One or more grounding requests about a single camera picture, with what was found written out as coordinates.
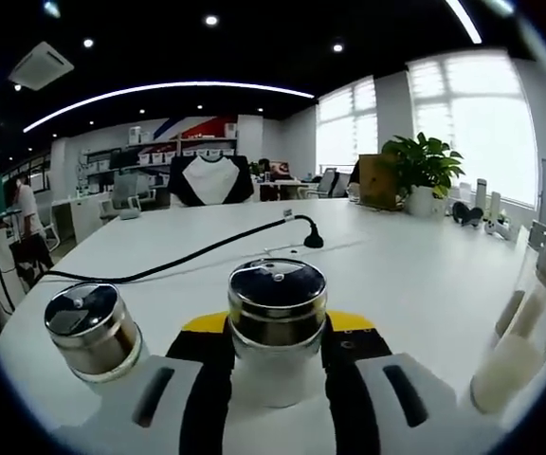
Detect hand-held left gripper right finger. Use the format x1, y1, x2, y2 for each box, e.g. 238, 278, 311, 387
321, 308, 495, 455

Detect white game controller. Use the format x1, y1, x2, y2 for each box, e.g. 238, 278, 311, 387
483, 219, 517, 242

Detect black headphones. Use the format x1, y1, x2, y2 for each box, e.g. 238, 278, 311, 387
450, 200, 485, 228

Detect tall seasoning bottle white contents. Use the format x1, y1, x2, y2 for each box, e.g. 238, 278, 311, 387
469, 234, 546, 414

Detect white office desk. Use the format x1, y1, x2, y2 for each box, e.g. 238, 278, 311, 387
52, 196, 116, 246

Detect ceiling air conditioner unit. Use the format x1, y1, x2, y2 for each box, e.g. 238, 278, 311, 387
8, 41, 76, 92

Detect white ceiling light strip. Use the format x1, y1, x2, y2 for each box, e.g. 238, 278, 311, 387
22, 81, 316, 135
445, 0, 483, 46

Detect group of round ceiling downlights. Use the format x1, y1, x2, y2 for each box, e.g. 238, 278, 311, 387
11, 13, 345, 118

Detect green potted plant white pot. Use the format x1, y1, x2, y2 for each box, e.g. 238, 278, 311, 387
380, 131, 467, 218

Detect row of white storage bins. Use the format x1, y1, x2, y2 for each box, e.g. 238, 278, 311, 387
138, 147, 236, 165

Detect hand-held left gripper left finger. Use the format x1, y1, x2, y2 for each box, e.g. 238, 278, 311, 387
49, 312, 235, 455

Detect thick black cable with plug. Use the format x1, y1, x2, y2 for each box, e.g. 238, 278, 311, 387
40, 208, 325, 284

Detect wide window with blinds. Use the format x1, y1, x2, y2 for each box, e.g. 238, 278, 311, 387
405, 46, 539, 209

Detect short labelled seasoning bottle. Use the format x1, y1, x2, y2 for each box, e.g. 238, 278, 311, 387
44, 282, 145, 397
227, 258, 329, 410

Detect white mesh office chair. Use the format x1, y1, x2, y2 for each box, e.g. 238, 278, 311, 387
318, 168, 352, 199

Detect narrow window with blinds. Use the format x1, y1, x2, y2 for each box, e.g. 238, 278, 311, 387
315, 75, 379, 176

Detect brown paper bag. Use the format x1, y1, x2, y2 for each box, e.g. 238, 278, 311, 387
357, 153, 406, 209

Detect grey office chair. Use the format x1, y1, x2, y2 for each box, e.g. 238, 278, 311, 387
100, 170, 159, 224

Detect grey storage shelf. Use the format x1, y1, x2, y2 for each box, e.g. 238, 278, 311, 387
81, 136, 240, 193

